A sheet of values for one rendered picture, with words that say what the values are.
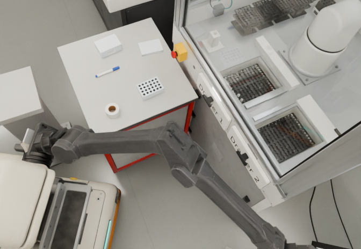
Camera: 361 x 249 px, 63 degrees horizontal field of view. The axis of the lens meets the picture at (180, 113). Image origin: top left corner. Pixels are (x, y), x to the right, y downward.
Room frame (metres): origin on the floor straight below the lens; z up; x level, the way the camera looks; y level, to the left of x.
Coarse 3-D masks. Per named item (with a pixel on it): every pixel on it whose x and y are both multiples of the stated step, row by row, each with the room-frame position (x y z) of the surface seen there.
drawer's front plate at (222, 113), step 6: (198, 78) 0.84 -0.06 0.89; (204, 78) 0.81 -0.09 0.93; (198, 84) 0.83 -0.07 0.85; (204, 84) 0.79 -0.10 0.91; (204, 90) 0.78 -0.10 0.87; (210, 90) 0.75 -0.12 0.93; (216, 96) 0.73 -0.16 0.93; (216, 102) 0.69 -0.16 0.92; (216, 108) 0.68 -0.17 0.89; (222, 108) 0.66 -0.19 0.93; (216, 114) 0.67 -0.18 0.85; (222, 114) 0.64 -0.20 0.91; (222, 120) 0.63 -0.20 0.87; (228, 120) 0.61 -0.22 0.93; (222, 126) 0.62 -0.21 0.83
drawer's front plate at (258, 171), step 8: (232, 128) 0.57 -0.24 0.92; (240, 136) 0.54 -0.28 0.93; (232, 144) 0.54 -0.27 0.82; (240, 144) 0.51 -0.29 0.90; (248, 152) 0.47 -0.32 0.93; (248, 160) 0.44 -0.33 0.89; (256, 160) 0.43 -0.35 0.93; (256, 168) 0.40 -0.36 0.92; (264, 176) 0.37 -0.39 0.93; (256, 184) 0.36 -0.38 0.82; (264, 184) 0.35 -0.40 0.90
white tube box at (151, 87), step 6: (156, 78) 0.86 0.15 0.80; (138, 84) 0.81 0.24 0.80; (144, 84) 0.81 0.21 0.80; (150, 84) 0.82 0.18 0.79; (156, 84) 0.82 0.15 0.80; (138, 90) 0.78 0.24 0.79; (144, 90) 0.78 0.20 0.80; (150, 90) 0.78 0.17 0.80; (156, 90) 0.79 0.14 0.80; (162, 90) 0.80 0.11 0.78; (144, 96) 0.74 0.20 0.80; (150, 96) 0.76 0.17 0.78
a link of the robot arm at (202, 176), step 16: (176, 176) 0.19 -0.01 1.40; (192, 176) 0.20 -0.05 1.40; (208, 176) 0.21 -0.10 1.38; (208, 192) 0.18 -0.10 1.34; (224, 192) 0.18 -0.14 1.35; (224, 208) 0.15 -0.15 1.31; (240, 208) 0.15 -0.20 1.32; (240, 224) 0.12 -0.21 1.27; (256, 224) 0.12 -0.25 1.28; (256, 240) 0.09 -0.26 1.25; (272, 240) 0.09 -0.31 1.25
